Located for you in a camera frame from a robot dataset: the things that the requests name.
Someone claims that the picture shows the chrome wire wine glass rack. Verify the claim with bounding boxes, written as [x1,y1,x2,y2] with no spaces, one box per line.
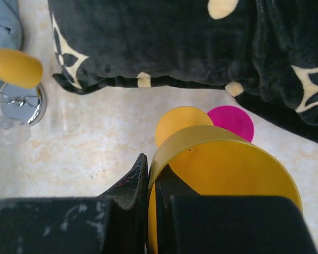
[0,83,47,126]

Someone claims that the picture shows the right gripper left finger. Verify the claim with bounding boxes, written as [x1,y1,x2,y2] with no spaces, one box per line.
[98,153,148,253]

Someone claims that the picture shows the black floral plush pillow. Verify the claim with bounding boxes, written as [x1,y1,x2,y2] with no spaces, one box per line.
[48,1,318,143]

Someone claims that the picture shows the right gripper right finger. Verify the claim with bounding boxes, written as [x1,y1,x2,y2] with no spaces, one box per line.
[156,165,199,253]

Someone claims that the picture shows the clear wine glass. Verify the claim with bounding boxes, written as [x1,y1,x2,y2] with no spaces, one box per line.
[0,116,31,147]

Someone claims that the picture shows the yellow plastic wine glass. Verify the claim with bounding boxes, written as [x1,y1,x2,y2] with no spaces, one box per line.
[0,48,43,89]
[147,106,303,253]

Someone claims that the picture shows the grey blue folded jeans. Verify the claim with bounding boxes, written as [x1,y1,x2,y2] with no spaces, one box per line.
[0,0,22,101]

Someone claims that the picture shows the magenta plastic wine glass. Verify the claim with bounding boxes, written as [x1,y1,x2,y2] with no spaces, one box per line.
[207,105,255,142]

